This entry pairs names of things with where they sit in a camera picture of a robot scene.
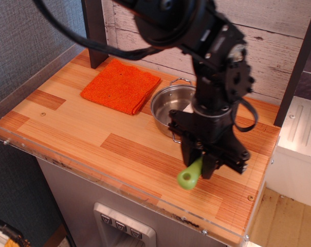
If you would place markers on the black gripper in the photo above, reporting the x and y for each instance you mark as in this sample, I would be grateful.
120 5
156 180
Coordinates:
212 137

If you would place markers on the green and gray spatula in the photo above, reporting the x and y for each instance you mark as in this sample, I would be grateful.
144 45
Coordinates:
188 178

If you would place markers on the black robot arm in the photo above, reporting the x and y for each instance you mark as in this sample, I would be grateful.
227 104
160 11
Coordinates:
218 52

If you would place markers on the stainless steel pot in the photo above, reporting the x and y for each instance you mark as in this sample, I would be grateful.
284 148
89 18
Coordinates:
176 96

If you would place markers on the red and white toy cheese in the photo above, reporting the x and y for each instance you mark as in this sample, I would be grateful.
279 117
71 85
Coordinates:
188 108

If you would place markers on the white toy sink unit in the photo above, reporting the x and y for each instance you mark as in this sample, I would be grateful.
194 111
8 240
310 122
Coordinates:
289 172

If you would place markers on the orange knitted cloth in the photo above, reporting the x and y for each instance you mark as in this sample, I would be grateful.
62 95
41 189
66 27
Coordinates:
121 87

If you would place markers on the gray toy fridge cabinet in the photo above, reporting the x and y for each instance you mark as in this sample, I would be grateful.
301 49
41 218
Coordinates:
148 210

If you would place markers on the yellow object bottom left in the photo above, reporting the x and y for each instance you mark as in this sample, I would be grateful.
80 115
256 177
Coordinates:
18 242

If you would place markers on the dark right post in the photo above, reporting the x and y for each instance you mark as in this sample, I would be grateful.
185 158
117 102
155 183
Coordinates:
295 77

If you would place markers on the dark post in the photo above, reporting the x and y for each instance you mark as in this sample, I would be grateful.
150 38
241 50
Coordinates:
295 77
95 29

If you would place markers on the dark left post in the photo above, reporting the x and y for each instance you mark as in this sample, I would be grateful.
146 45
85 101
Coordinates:
95 29

